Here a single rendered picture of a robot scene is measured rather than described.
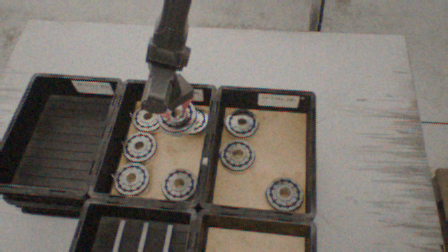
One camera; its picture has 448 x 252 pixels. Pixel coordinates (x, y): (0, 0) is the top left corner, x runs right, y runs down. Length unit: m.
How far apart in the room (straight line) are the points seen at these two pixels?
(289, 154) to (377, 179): 0.32
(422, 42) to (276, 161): 1.81
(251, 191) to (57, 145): 0.63
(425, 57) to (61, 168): 2.19
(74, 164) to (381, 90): 1.10
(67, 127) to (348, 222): 0.94
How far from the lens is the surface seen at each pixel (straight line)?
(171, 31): 0.74
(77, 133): 1.34
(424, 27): 2.92
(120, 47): 1.70
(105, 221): 1.17
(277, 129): 1.23
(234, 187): 1.14
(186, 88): 0.94
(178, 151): 1.21
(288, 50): 1.62
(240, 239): 1.09
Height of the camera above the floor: 1.88
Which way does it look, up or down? 59 degrees down
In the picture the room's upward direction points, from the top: 6 degrees counter-clockwise
